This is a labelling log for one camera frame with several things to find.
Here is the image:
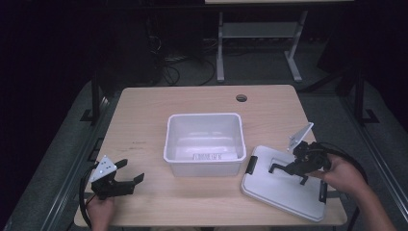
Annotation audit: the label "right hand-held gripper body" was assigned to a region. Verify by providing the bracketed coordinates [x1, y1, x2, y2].
[287, 121, 332, 178]

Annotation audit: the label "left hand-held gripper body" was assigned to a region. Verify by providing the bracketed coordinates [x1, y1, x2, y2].
[89, 155, 136, 201]

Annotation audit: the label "white lid with black latches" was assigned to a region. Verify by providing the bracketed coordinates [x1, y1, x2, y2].
[240, 144, 328, 223]

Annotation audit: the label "white plastic bin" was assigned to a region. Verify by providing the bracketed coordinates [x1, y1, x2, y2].
[163, 112, 247, 178]

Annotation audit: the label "person's left hand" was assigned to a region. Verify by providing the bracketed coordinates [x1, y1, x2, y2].
[85, 195, 115, 231]

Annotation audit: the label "person's right hand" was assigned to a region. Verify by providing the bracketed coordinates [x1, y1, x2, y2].
[308, 153, 370, 195]

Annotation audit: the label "grey metal stand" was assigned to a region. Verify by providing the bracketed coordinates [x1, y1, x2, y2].
[216, 11, 309, 84]

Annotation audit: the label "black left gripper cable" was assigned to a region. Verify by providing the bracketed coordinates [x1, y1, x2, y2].
[78, 162, 98, 231]

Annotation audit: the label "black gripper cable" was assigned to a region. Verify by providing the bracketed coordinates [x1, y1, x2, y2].
[315, 141, 370, 231]
[78, 162, 98, 231]

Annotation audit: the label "grey metal frame rail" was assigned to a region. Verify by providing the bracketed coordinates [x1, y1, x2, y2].
[340, 93, 408, 222]
[40, 91, 123, 231]

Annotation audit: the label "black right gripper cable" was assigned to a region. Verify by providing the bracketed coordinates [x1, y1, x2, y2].
[315, 141, 370, 231]

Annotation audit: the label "black metal post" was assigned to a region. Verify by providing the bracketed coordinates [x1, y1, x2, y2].
[351, 69, 380, 127]
[80, 74, 104, 125]

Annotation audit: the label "black floor cables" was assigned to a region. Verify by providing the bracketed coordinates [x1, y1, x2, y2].
[153, 53, 217, 88]

